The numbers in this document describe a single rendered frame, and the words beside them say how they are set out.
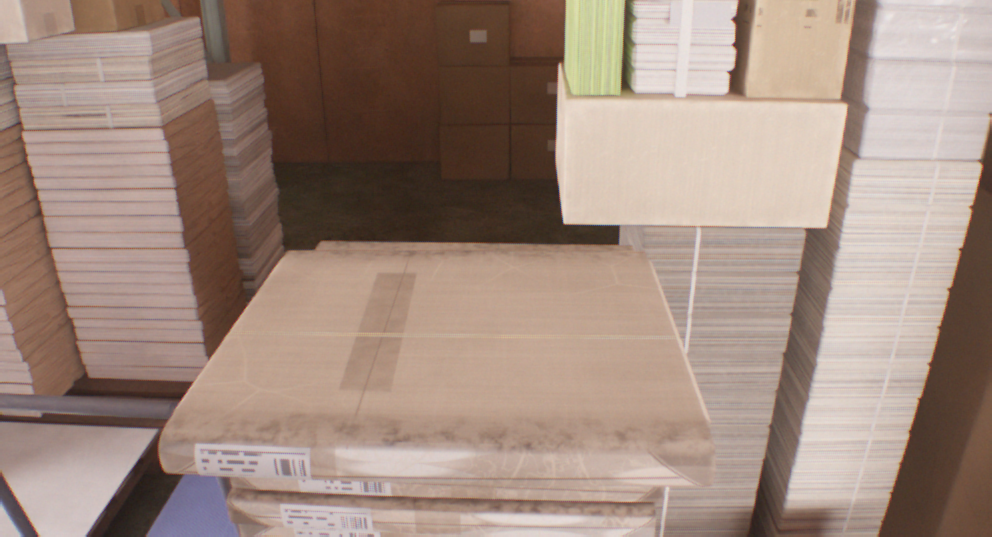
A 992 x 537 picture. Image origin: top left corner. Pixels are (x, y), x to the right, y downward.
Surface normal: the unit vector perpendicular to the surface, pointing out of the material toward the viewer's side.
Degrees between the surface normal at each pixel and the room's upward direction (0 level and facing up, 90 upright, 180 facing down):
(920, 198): 90
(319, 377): 0
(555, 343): 0
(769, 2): 89
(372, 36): 90
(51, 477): 0
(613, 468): 79
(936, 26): 90
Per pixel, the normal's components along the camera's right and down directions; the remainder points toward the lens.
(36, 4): 1.00, 0.01
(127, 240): -0.04, 0.45
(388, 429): -0.01, -0.91
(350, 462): -0.04, 0.23
